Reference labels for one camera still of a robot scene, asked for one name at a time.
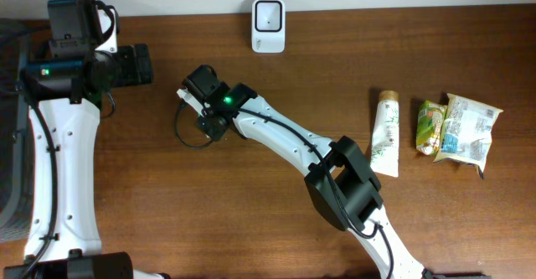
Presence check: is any white tube brown cap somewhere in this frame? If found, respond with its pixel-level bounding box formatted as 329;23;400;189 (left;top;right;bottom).
370;90;399;178

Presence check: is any green snack packet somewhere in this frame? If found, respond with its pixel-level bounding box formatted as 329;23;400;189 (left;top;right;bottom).
415;101;447;156

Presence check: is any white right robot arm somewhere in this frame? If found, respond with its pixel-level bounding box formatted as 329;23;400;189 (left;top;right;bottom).
178;65;433;278

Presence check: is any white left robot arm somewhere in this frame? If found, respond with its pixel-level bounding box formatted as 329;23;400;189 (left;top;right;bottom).
1;0;153;278

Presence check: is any white barcode scanner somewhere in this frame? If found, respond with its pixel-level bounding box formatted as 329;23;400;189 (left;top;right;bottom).
251;0;286;54

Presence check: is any grey plastic mesh basket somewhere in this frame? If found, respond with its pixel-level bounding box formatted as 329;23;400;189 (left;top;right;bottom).
1;18;34;243

